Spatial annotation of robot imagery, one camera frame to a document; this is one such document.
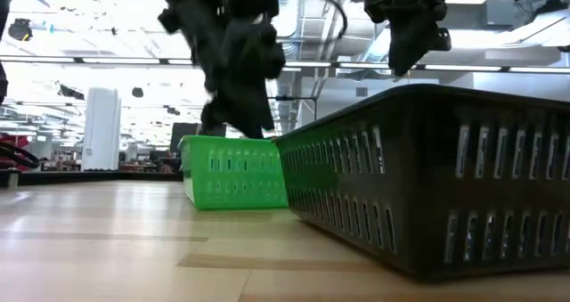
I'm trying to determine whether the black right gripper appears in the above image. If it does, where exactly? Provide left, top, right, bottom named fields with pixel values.
left=362, top=0, right=459, bottom=78

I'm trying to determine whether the green plastic basket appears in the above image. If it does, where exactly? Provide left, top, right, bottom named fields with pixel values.
left=177, top=134, right=289, bottom=211

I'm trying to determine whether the black plastic basket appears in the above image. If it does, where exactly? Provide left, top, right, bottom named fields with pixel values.
left=272, top=84, right=570, bottom=282

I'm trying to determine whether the black monitor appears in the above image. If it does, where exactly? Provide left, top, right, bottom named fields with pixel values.
left=169, top=122, right=202, bottom=155

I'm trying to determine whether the long ceiling light strip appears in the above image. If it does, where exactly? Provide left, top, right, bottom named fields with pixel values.
left=413, top=64, right=570, bottom=74
left=0, top=56, right=393, bottom=69

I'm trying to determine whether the white building pillar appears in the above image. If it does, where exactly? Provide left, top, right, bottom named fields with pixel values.
left=81, top=86, right=123, bottom=173

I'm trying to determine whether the red object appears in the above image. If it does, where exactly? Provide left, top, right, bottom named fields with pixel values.
left=0, top=132, right=42, bottom=172

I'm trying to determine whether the grey metal block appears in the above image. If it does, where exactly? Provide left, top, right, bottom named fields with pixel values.
left=0, top=167, right=21, bottom=190

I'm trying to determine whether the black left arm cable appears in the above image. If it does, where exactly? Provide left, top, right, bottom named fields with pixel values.
left=284, top=0, right=349, bottom=41

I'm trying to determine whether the black aluminium table frame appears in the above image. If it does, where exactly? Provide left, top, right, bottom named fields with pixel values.
left=16, top=171, right=184, bottom=188

